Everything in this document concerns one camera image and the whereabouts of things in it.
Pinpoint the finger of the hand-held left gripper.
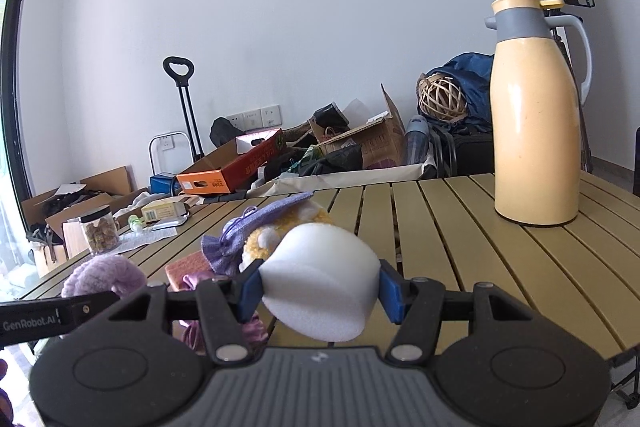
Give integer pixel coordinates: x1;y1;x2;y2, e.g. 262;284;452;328
60;291;119;333

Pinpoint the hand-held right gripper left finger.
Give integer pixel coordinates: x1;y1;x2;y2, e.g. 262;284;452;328
107;259;263;365

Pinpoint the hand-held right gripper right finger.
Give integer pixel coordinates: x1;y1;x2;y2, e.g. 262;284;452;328
378;259;536;365

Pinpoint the white foam sponge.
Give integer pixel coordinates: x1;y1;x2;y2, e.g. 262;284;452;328
260;223;382;342

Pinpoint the yellow plush toy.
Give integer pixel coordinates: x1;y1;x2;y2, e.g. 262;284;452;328
240;202;335;270

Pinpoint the pink satin cloth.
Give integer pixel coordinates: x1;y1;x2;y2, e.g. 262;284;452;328
181;274;268;353

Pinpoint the white cardboard box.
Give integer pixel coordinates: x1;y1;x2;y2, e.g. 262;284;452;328
30;242;68;278

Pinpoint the pink rectangular sponge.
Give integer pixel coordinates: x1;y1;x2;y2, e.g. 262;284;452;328
165;252;221;289

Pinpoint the clear jar of snacks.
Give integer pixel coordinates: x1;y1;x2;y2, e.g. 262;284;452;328
79;205;121;256

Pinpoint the olive folding slat table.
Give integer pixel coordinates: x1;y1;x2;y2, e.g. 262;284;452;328
10;172;640;375

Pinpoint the printed paper sheet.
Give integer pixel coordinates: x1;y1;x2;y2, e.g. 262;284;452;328
117;224;178;253

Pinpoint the white cloth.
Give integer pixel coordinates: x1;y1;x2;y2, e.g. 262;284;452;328
112;192;151;219

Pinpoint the orange cardboard tray box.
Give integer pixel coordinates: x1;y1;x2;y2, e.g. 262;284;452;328
176;128;287;195

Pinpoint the small tan carton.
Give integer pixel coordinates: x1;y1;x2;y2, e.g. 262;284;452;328
141;199;190;223

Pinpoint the blue box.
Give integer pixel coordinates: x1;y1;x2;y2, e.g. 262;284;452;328
149;173;180;196

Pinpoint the open brown cardboard box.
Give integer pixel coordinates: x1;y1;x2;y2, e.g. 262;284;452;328
310;83;407;170

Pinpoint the grey blue bottle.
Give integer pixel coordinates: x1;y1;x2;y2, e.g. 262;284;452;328
404;116;431;166

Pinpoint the black woven bag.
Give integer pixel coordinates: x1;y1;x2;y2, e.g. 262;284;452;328
314;103;351;132

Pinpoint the wicker ball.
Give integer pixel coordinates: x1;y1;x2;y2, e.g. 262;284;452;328
417;74;468;124

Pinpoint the yellow thermos jug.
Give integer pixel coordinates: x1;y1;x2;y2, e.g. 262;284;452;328
484;0;593;227

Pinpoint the dark blue cloth bag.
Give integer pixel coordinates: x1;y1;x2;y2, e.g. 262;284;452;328
425;53;496;132

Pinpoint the black tripod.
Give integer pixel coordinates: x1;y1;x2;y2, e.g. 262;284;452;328
557;9;596;172

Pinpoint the white metal tube frame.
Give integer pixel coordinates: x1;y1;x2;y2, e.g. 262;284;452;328
149;132;193;180

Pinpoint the black trolley handle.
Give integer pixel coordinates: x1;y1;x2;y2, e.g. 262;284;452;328
162;56;206;160

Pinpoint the black window frame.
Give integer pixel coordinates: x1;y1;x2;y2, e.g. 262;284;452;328
0;0;33;208

